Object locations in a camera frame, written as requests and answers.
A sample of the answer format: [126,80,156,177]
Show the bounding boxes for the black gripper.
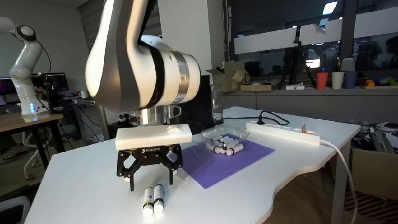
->
[116,143,184,193]

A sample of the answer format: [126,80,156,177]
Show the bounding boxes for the white battery with green end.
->
[152,183,167,216]

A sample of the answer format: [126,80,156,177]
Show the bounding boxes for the white marker pen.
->
[142,186,156,219]

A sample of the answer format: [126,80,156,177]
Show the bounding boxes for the clear plastic bowl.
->
[200,126,253,158]

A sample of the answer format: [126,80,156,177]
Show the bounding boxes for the clear plastic lid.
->
[181,142,209,181]

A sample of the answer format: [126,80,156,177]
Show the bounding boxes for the black coffee machine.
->
[181,74,218,131]

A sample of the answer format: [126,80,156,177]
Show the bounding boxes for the purple mat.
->
[181,134,276,191]

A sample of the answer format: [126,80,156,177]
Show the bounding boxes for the white metal cabinet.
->
[70,96,111,142]

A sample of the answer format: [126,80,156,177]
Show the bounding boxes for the open cardboard box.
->
[207,61,251,94]

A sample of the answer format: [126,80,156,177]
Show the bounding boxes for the flat cardboard box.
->
[239,82,274,94]

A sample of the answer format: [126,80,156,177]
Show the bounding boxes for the wooden side table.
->
[0,111,66,170]

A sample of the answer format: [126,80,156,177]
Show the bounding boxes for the white chair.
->
[0,196,31,224]

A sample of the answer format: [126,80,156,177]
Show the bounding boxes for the grey roller blind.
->
[79,0,107,43]

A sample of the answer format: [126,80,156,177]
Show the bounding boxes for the red cup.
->
[316,71,330,91]

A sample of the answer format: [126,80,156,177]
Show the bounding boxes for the white cup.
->
[331,70,346,91]

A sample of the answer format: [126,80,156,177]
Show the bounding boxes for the blue cup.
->
[343,70,358,90]

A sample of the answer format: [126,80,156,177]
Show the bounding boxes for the tan chair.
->
[345,146,398,224]

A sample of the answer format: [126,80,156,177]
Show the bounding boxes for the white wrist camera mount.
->
[115,124,194,152]

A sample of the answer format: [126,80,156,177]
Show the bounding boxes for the black plug with cable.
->
[223,109,292,127]

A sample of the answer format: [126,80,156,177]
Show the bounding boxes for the white power strip orange switch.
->
[245,120,324,147]

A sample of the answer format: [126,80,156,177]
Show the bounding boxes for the black camera tripod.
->
[285,24,317,90]

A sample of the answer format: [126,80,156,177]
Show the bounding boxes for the white power strip cable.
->
[319,138,361,224]

